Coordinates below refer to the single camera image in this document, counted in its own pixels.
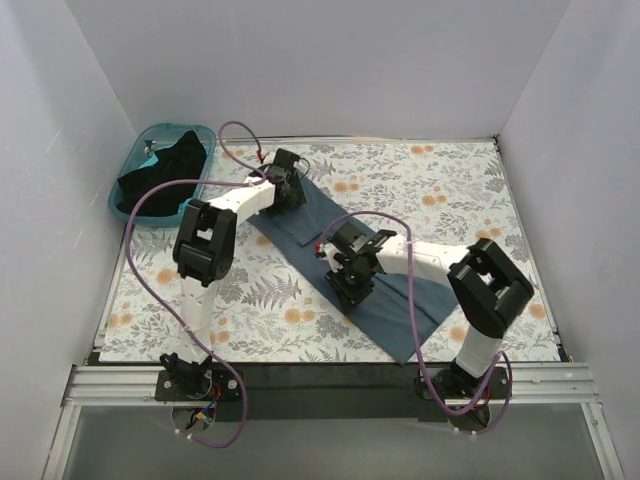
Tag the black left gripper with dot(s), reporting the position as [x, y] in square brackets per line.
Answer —
[292, 194]

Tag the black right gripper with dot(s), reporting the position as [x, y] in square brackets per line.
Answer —
[350, 287]

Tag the blue-grey t shirt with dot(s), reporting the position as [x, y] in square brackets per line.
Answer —
[376, 303]

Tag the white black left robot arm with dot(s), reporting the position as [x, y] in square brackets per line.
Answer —
[204, 253]

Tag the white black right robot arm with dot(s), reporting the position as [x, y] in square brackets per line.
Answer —
[491, 291]

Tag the black t shirt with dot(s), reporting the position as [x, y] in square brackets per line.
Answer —
[185, 159]

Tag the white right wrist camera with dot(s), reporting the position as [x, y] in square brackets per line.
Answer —
[327, 252]

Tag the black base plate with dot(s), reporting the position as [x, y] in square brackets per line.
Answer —
[299, 391]

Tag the aluminium frame rail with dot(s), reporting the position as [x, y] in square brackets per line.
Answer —
[111, 386]

